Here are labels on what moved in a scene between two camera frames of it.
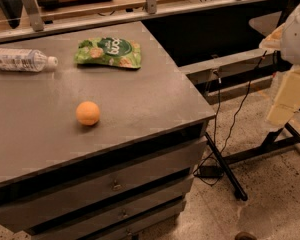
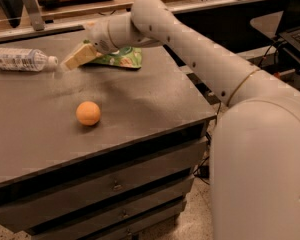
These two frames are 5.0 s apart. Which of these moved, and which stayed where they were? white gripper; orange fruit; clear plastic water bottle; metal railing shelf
Moved: white gripper
Stayed: orange fruit; metal railing shelf; clear plastic water bottle
